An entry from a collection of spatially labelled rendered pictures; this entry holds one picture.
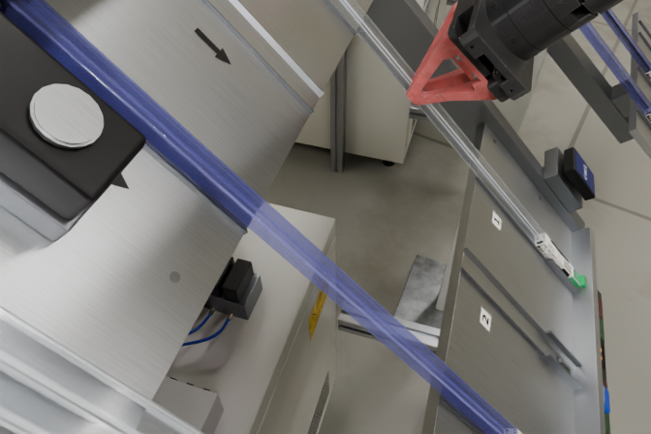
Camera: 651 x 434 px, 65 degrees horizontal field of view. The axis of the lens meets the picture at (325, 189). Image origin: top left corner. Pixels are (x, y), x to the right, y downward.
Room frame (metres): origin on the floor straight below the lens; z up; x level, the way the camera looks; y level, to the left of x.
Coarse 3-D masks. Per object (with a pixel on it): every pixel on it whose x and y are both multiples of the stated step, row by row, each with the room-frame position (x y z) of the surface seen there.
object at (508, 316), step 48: (480, 144) 0.39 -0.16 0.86; (480, 192) 0.33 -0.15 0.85; (528, 192) 0.39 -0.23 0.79; (480, 240) 0.28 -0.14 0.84; (528, 240) 0.32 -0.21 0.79; (480, 288) 0.23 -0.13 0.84; (528, 288) 0.27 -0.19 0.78; (576, 288) 0.30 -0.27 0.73; (480, 336) 0.19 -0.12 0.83; (528, 336) 0.21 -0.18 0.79; (480, 384) 0.16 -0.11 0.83; (528, 384) 0.18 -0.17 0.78; (576, 384) 0.19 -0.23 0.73; (432, 432) 0.11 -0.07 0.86; (480, 432) 0.12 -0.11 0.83; (528, 432) 0.14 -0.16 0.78
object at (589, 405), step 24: (576, 240) 0.37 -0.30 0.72; (576, 264) 0.33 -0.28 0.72; (576, 312) 0.27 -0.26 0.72; (576, 336) 0.25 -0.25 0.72; (600, 360) 0.22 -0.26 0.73; (600, 384) 0.19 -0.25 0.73; (576, 408) 0.18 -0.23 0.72; (600, 408) 0.17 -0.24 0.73; (576, 432) 0.16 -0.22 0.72; (600, 432) 0.15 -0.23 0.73
